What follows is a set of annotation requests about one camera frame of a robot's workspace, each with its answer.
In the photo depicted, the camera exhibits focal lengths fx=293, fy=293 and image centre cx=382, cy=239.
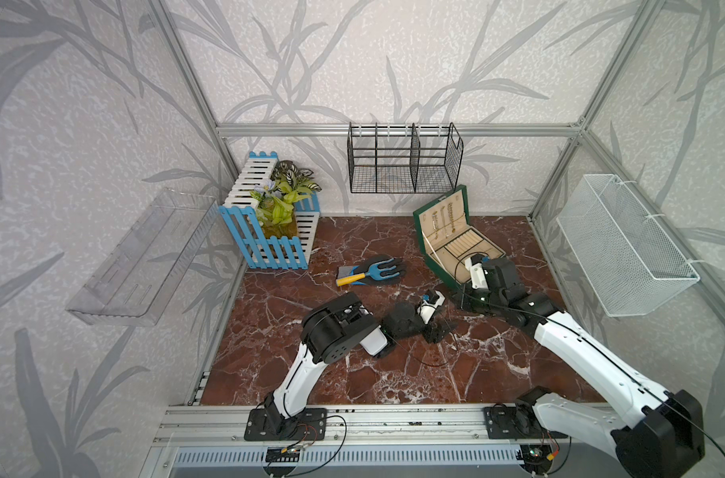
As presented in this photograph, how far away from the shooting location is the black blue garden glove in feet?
3.33

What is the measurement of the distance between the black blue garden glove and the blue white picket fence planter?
0.56ft

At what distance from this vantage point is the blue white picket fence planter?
0.88 m
